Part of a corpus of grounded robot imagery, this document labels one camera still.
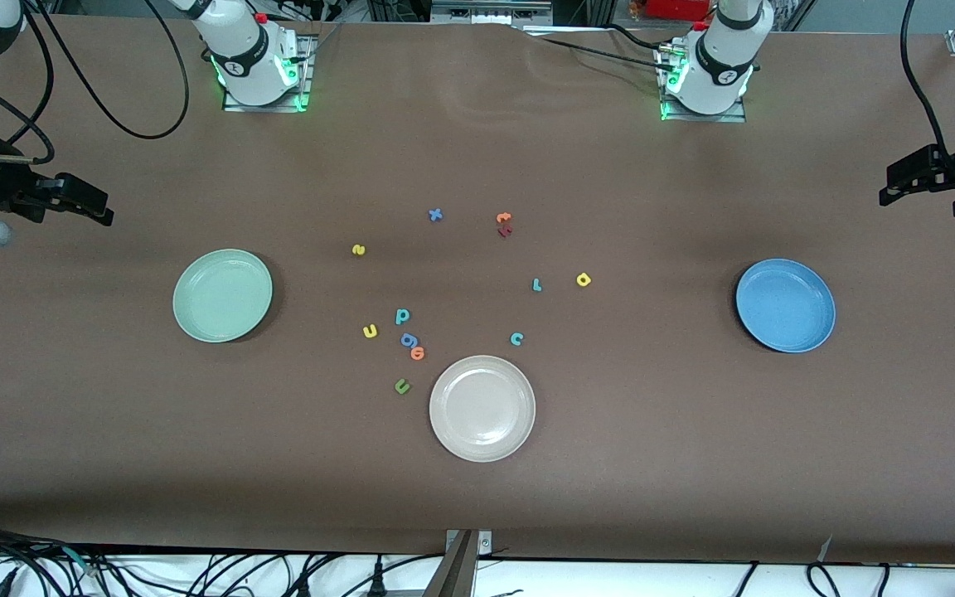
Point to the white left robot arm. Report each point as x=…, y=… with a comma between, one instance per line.
x=718, y=58

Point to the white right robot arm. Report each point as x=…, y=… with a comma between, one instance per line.
x=245, y=50

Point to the green plate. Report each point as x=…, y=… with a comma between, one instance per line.
x=222, y=296

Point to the blue plate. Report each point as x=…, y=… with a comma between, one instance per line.
x=785, y=306

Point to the red box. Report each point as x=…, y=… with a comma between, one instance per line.
x=676, y=8

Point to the blue letter g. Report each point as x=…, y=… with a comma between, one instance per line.
x=409, y=339

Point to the green letter u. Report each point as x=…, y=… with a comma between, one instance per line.
x=399, y=387

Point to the black crate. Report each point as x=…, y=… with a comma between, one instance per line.
x=399, y=8

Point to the brown table cover sheet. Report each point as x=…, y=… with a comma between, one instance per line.
x=610, y=481

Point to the grey device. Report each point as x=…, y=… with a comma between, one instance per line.
x=490, y=12

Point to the beige plate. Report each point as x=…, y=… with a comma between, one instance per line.
x=482, y=408

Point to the black plug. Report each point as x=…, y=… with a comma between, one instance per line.
x=376, y=580

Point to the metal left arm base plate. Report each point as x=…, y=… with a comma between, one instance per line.
x=739, y=114

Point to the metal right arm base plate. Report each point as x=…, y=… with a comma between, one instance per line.
x=305, y=75

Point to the metal table bracket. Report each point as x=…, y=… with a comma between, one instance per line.
x=461, y=568

